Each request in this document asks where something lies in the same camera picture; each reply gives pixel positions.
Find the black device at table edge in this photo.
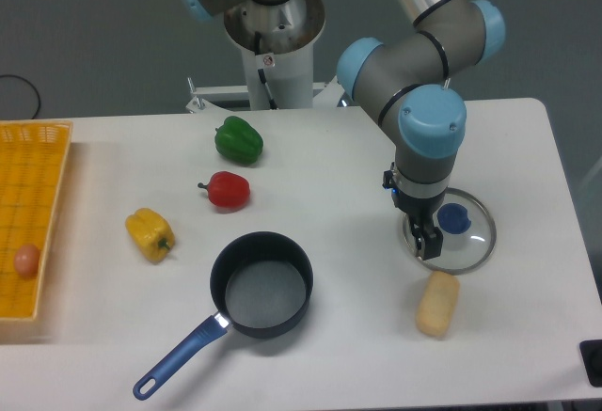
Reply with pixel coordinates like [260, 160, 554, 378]
[579, 340, 602, 387]

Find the green bell pepper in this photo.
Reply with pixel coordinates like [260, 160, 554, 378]
[214, 116, 263, 165]

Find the black cable on floor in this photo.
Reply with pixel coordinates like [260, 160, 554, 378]
[0, 74, 42, 120]

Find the dark blue saucepan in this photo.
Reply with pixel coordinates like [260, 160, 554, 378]
[133, 231, 314, 401]

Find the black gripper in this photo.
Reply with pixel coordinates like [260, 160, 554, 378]
[383, 168, 446, 261]

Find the white metal mounting bracket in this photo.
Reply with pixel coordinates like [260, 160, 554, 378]
[185, 77, 356, 114]

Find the beige bread loaf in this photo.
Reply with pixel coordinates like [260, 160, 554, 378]
[415, 271, 460, 338]

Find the brown egg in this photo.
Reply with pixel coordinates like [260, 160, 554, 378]
[13, 244, 40, 277]

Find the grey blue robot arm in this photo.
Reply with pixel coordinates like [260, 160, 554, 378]
[183, 0, 506, 261]

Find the red bell pepper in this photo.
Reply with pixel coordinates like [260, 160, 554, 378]
[198, 171, 250, 209]

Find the yellow bell pepper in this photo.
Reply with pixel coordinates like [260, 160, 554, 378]
[125, 208, 175, 263]

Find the yellow plastic basket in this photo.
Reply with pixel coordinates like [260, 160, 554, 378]
[1, 119, 72, 322]

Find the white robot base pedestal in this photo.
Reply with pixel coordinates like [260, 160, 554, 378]
[224, 0, 325, 110]

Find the glass pot lid blue knob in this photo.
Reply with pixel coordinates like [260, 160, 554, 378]
[402, 187, 498, 276]

